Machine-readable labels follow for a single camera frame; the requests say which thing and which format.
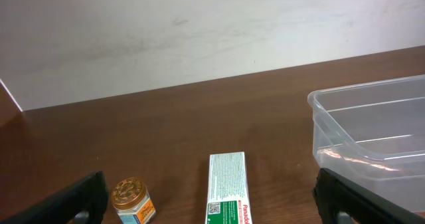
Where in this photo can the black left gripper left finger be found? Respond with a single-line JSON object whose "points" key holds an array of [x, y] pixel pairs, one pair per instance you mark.
{"points": [[85, 201]]}

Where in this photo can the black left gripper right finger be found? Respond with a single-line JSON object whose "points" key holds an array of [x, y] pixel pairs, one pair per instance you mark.
{"points": [[340, 200]]}

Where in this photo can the clear plastic container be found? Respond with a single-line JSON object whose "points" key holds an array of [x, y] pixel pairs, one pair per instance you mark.
{"points": [[373, 134]]}

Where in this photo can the small gold-lidded balm jar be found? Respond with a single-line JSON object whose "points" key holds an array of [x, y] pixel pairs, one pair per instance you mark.
{"points": [[131, 200]]}

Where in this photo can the white green medicine box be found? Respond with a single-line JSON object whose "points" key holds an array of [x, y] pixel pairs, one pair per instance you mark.
{"points": [[228, 196]]}

